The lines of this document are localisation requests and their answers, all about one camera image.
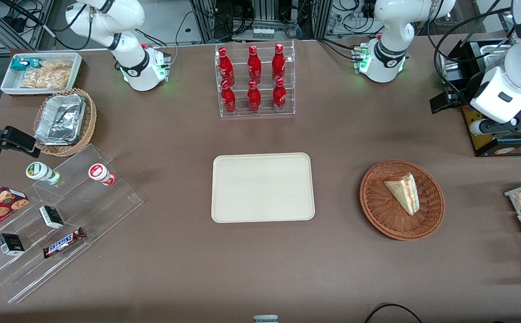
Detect aluminium profile frame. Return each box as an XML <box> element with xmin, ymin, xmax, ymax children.
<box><xmin>191</xmin><ymin>0</ymin><xmax>333</xmax><ymax>43</ymax></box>

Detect beige rectangular serving tray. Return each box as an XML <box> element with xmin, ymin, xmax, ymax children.
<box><xmin>211</xmin><ymin>153</ymin><xmax>315</xmax><ymax>223</ymax></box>

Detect red lidded yogurt cup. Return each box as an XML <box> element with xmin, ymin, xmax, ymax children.
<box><xmin>88</xmin><ymin>163</ymin><xmax>116</xmax><ymax>186</ymax></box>

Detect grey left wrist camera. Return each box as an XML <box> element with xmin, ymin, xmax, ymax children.
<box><xmin>469</xmin><ymin>119</ymin><xmax>498</xmax><ymax>136</ymax></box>

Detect white rectangular snack bin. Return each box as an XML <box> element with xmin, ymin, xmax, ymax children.
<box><xmin>0</xmin><ymin>52</ymin><xmax>83</xmax><ymax>96</ymax></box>

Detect stacked aluminium foil trays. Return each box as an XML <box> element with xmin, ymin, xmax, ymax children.
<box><xmin>35</xmin><ymin>93</ymin><xmax>86</xmax><ymax>146</ymax></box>

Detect black glass food warmer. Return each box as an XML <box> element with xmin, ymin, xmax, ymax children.
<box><xmin>435</xmin><ymin>9</ymin><xmax>521</xmax><ymax>157</ymax></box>

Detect green snack packet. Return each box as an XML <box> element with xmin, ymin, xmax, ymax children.
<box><xmin>10</xmin><ymin>57</ymin><xmax>41</xmax><ymax>71</ymax></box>

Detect Snickers chocolate bar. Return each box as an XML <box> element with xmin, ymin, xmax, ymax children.
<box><xmin>43</xmin><ymin>227</ymin><xmax>86</xmax><ymax>259</ymax></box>

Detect clear rice cracker packet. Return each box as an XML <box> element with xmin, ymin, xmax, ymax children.
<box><xmin>20</xmin><ymin>61</ymin><xmax>73</xmax><ymax>89</ymax></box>

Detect clear acrylic stepped shelf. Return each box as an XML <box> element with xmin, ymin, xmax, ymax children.
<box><xmin>0</xmin><ymin>144</ymin><xmax>144</xmax><ymax>304</ymax></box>

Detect black cable loop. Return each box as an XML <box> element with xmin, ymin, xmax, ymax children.
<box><xmin>363</xmin><ymin>303</ymin><xmax>424</xmax><ymax>323</ymax></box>

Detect clear acrylic bottle rack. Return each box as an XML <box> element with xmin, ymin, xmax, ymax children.
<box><xmin>215</xmin><ymin>40</ymin><xmax>296</xmax><ymax>118</ymax></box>

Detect red cola bottle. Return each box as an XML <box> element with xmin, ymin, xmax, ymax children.
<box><xmin>221</xmin><ymin>81</ymin><xmax>237</xmax><ymax>114</ymax></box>
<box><xmin>247</xmin><ymin>80</ymin><xmax>262</xmax><ymax>113</ymax></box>
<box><xmin>248</xmin><ymin>45</ymin><xmax>262</xmax><ymax>85</ymax></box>
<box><xmin>272</xmin><ymin>44</ymin><xmax>286</xmax><ymax>82</ymax></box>
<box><xmin>273</xmin><ymin>78</ymin><xmax>287</xmax><ymax>112</ymax></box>
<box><xmin>219</xmin><ymin>47</ymin><xmax>236</xmax><ymax>87</ymax></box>

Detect triangular sandwich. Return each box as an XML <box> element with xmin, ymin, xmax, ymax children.
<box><xmin>384</xmin><ymin>173</ymin><xmax>420</xmax><ymax>216</ymax></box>

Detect brown round wicker basket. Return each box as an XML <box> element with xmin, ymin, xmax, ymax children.
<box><xmin>359</xmin><ymin>160</ymin><xmax>446</xmax><ymax>241</ymax></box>

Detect small black carton box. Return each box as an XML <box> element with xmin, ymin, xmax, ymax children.
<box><xmin>0</xmin><ymin>233</ymin><xmax>25</xmax><ymax>256</ymax></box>
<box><xmin>39</xmin><ymin>205</ymin><xmax>64</xmax><ymax>229</ymax></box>

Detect green lidded yogurt cup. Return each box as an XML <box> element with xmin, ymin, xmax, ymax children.
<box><xmin>26</xmin><ymin>161</ymin><xmax>61</xmax><ymax>185</ymax></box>

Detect light tan wicker basket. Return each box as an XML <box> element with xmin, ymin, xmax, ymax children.
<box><xmin>33</xmin><ymin>88</ymin><xmax>97</xmax><ymax>157</ymax></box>

